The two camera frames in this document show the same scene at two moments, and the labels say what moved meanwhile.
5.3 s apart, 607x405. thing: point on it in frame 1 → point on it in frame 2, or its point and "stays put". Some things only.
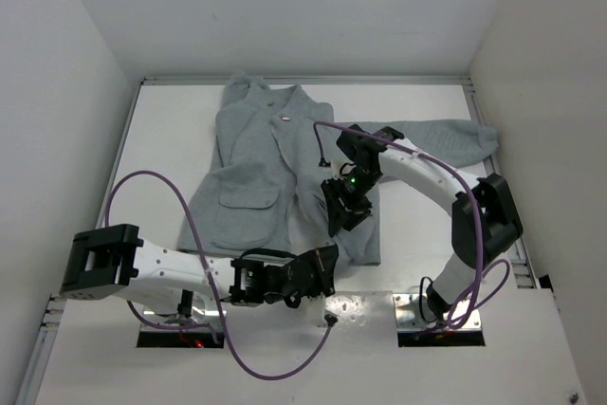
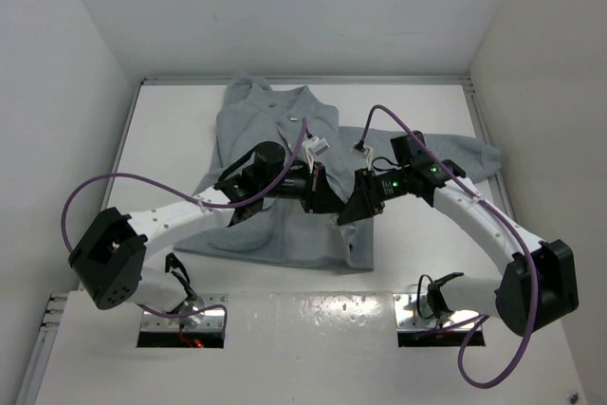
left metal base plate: (197, 317) stays put
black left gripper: (323, 260) → (318, 194)
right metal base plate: (408, 316) stays put
